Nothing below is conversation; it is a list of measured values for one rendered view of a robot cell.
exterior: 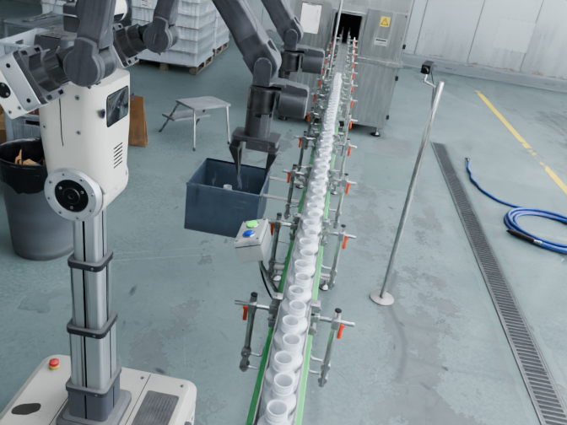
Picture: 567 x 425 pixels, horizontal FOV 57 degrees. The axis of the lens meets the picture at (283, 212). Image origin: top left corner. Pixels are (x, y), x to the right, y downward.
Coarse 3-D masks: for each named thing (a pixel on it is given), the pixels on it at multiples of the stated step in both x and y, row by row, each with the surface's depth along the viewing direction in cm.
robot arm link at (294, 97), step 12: (264, 60) 105; (264, 72) 106; (264, 84) 107; (276, 84) 108; (288, 84) 108; (300, 84) 111; (288, 96) 109; (300, 96) 109; (288, 108) 110; (300, 108) 109
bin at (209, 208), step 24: (216, 168) 246; (240, 168) 244; (264, 168) 243; (192, 192) 219; (216, 192) 217; (240, 192) 216; (264, 192) 232; (192, 216) 224; (216, 216) 222; (240, 216) 221
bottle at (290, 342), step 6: (288, 336) 108; (294, 336) 108; (282, 342) 106; (288, 342) 108; (294, 342) 108; (282, 348) 106; (288, 348) 105; (294, 348) 105; (294, 354) 106; (300, 354) 108; (294, 360) 106; (300, 360) 107; (294, 366) 106; (300, 366) 108; (294, 372) 107; (294, 384) 109; (294, 390) 110
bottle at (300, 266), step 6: (294, 264) 132; (300, 264) 134; (306, 264) 133; (294, 270) 132; (300, 270) 131; (306, 270) 132; (288, 276) 134; (294, 276) 132; (288, 282) 133; (288, 288) 134
